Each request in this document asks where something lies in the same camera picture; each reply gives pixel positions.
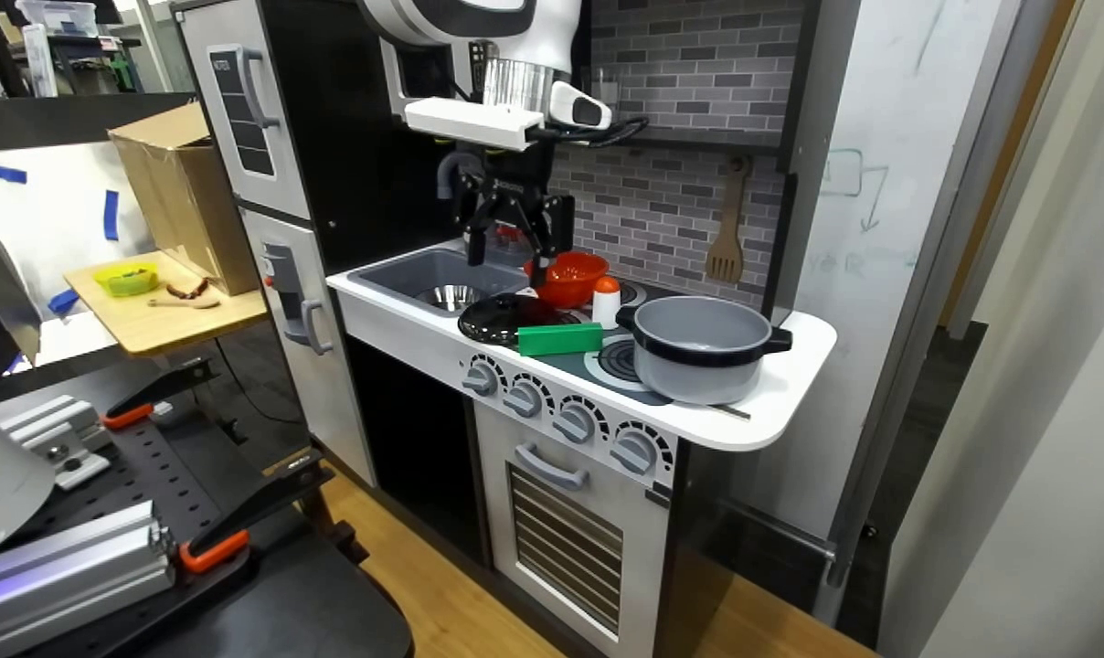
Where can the white orange toy bottle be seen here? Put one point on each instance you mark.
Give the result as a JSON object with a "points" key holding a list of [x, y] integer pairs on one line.
{"points": [[604, 303]]}

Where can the orange plastic bowl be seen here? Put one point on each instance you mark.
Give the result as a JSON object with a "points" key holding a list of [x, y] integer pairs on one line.
{"points": [[570, 278]]}

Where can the grey toy sink basin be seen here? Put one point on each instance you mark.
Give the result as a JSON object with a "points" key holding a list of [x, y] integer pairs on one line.
{"points": [[411, 276]]}

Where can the grey toy pot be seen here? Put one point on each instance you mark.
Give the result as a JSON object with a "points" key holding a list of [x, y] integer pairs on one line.
{"points": [[700, 348]]}

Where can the cardboard box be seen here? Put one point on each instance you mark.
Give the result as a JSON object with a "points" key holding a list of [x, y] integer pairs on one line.
{"points": [[186, 194]]}

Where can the white toy kitchen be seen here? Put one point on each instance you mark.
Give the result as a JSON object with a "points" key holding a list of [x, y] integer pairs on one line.
{"points": [[576, 477]]}

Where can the grey toy faucet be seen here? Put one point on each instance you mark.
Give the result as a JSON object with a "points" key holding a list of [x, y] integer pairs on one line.
{"points": [[466, 193]]}

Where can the black orange clamp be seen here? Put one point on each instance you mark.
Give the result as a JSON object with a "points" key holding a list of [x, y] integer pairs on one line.
{"points": [[232, 532], [138, 406]]}

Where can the black transparent pot lid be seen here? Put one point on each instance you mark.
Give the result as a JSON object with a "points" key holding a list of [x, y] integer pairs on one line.
{"points": [[498, 319]]}

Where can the black perforated workbench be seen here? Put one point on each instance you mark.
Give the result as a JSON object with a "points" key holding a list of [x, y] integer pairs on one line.
{"points": [[295, 595]]}

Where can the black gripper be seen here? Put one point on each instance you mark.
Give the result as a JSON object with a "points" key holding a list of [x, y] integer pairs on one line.
{"points": [[528, 202]]}

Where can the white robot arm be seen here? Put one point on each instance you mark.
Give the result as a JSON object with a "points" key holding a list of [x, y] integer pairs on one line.
{"points": [[495, 79]]}

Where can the black orange clamp near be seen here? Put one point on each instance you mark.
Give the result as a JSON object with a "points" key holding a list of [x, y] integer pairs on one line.
{"points": [[232, 532]]}

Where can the yellow green small container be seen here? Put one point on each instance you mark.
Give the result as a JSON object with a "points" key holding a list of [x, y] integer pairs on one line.
{"points": [[128, 278]]}

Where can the wooden board shelf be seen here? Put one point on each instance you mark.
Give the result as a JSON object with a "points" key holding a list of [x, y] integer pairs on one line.
{"points": [[186, 305]]}

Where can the black orange clamp far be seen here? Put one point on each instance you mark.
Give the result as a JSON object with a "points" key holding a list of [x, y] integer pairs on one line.
{"points": [[138, 406]]}

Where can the aluminium extrusion rail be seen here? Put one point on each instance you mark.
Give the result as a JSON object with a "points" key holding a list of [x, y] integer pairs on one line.
{"points": [[82, 576]]}

